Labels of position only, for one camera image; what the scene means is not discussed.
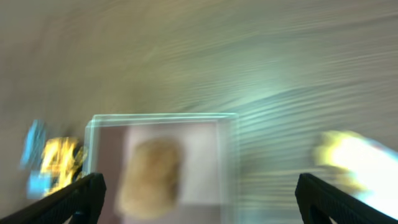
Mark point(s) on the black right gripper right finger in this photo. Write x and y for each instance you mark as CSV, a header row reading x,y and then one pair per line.
x,y
322,203

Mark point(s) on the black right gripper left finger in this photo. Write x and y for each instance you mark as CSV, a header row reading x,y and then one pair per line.
x,y
80,203

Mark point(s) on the yellow blue toy excavator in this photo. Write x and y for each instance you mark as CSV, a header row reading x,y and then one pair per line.
x,y
53,164

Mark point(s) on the white yellow plush duck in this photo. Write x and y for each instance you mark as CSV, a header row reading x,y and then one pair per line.
x,y
362,167

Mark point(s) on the brown plush toy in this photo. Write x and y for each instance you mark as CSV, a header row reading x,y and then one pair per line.
x,y
149,183

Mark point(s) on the white cardboard box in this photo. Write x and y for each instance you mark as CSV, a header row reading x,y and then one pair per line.
x,y
208,184

